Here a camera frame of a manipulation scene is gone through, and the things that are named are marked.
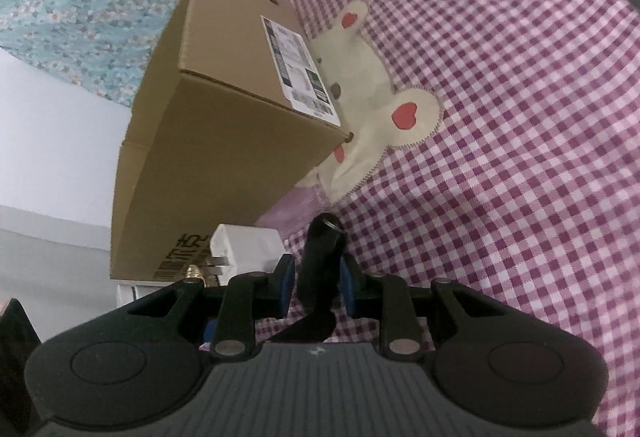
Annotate gold metal connector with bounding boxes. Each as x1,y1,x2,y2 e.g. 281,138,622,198
182,265,208,288

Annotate black cylindrical object with strap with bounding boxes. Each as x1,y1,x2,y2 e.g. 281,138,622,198
270,213,347,344

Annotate purple checked cloth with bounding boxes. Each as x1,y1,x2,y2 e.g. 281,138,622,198
200,0,640,437

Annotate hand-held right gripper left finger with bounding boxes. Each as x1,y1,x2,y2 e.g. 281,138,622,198
125,253,297,359

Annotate dark flat object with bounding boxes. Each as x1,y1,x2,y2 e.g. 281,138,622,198
0,298,43,435

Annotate white charger plug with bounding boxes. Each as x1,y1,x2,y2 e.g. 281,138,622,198
207,222,286,288

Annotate brown cardboard box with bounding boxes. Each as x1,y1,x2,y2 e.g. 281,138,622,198
110,0,353,283

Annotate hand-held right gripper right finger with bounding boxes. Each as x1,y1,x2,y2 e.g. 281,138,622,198
340,254,506,359

